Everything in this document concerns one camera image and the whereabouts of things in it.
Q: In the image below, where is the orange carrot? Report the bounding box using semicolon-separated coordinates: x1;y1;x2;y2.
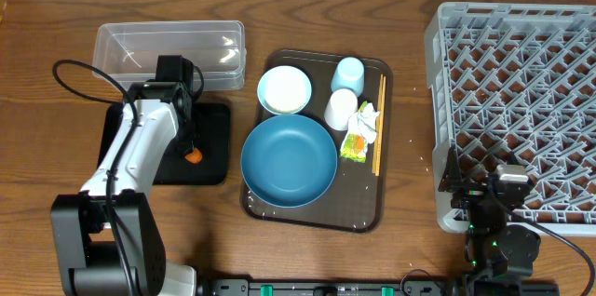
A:
184;148;203;164

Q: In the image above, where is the blue plate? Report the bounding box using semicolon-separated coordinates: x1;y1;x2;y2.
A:
240;114;338;208

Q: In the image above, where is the light blue rice bowl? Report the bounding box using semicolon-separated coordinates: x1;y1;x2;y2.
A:
257;65;312;115

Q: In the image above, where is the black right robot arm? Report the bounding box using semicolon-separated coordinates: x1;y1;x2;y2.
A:
439;147;541;295

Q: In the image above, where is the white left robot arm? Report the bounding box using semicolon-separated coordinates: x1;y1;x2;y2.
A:
50;82;197;295

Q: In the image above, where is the black waste tray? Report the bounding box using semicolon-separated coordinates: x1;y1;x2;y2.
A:
83;100;231;195

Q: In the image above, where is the grey dishwasher rack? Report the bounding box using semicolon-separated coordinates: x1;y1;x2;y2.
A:
425;2;595;236

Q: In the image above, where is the wooden chopstick inner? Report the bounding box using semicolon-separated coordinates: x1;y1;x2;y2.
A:
372;74;385;176

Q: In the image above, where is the wooden chopstick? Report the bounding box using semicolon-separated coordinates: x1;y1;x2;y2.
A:
372;74;385;176
374;75;386;177

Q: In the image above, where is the dark brown serving tray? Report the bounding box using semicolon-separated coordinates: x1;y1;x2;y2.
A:
240;49;392;234

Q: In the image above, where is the clear plastic bin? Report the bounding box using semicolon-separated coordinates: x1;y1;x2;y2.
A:
92;20;247;91

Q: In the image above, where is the green snack wrapper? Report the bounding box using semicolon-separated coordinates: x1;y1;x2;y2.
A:
340;101;369;163

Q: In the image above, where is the crumpled white tissue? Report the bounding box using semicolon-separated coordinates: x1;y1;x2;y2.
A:
347;101;380;144

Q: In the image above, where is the wooden chopstick outer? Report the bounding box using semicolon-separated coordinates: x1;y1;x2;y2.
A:
374;75;386;177

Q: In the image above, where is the light blue plastic cup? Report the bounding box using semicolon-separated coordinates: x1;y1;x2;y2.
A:
331;57;364;97

